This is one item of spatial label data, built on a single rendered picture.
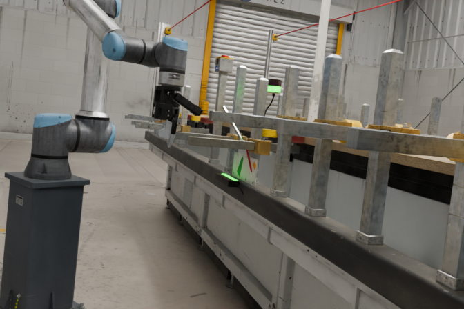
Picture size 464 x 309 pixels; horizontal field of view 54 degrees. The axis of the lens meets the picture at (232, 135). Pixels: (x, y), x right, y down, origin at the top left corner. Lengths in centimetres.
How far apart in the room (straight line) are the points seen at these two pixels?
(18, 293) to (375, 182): 155
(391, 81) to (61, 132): 139
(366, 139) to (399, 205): 67
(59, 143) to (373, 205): 137
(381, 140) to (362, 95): 1093
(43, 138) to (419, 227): 146
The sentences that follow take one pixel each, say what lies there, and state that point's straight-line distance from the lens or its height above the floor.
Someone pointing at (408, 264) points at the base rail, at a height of 70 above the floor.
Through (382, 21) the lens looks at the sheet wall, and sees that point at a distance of 1209.
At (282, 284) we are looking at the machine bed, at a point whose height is 28.
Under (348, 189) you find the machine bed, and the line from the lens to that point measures 154.
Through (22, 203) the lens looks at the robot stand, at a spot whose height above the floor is 50.
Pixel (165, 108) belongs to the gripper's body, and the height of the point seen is 95.
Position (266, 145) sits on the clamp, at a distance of 166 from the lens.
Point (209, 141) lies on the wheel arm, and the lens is 162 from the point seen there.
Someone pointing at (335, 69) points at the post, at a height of 111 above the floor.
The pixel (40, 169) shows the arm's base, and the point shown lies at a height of 64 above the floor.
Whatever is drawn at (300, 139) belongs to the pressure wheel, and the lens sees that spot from 173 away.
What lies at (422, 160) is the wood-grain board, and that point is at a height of 89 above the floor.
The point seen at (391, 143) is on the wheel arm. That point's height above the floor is 95.
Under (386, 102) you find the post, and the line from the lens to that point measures 106.
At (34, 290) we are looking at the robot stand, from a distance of 211.
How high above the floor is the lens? 97
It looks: 3 degrees down
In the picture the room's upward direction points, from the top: 6 degrees clockwise
